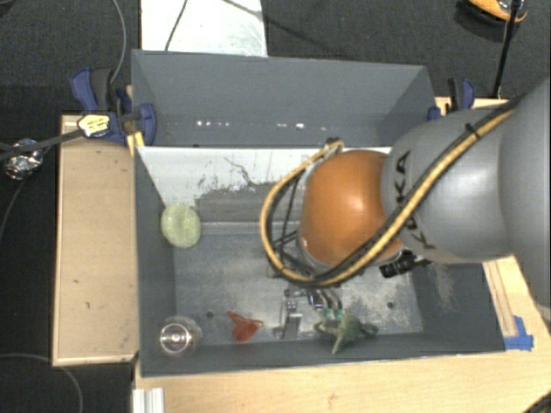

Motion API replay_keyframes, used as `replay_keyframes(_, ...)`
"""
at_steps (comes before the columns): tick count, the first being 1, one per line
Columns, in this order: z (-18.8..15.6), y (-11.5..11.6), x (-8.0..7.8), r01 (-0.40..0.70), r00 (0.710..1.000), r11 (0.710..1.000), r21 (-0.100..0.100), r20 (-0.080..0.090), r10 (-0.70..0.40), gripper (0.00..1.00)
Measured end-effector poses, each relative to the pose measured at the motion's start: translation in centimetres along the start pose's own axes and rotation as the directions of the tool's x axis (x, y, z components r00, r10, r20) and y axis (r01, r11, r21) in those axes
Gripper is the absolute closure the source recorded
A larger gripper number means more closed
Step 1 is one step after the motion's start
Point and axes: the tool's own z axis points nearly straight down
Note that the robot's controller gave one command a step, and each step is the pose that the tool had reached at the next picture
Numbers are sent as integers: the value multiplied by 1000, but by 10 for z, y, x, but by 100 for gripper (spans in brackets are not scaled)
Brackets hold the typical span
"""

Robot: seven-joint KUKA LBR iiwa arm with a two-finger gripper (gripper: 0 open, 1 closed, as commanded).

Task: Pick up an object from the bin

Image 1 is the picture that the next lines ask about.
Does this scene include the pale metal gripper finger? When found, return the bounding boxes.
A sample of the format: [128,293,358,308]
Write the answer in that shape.
[285,299,304,341]
[272,298,288,341]

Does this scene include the red-orange plastic funnel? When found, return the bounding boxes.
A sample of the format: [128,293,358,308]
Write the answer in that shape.
[226,310,264,343]

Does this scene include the green toy dinosaur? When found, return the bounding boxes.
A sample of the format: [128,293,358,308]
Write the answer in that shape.
[313,311,381,355]

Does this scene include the clear glass cup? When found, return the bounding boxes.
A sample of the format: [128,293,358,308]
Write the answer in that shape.
[158,315,204,357]

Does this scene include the pale green ball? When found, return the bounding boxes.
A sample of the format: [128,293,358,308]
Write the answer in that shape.
[160,202,202,249]

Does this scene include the pale wood board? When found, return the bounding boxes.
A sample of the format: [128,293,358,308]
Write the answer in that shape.
[51,114,141,367]

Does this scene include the grey metal bin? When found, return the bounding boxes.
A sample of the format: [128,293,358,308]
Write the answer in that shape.
[128,48,507,379]

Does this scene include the black cylinder on white bracket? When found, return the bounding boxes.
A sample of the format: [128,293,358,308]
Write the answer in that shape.
[378,250,433,280]

